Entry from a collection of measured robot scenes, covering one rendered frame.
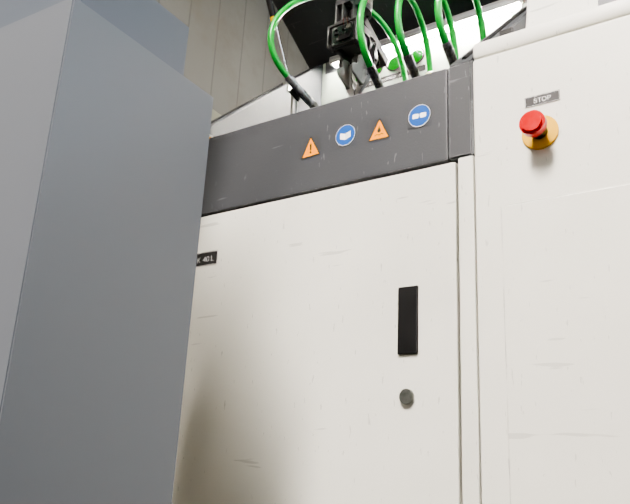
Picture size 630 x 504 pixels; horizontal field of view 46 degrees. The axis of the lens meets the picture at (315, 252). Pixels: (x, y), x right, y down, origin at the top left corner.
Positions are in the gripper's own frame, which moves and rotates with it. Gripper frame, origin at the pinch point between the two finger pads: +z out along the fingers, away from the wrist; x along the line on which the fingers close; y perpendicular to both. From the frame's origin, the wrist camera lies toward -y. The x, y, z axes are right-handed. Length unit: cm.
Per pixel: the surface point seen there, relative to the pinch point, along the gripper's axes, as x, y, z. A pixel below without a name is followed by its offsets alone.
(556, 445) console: 45, 22, 73
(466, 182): 34, 22, 36
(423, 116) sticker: 26.9, 22.7, 23.5
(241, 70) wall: -174, -152, -146
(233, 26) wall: -173, -141, -168
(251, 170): -7.5, 22.7, 25.2
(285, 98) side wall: -31.0, -14.9, -15.9
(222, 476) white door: -8, 22, 78
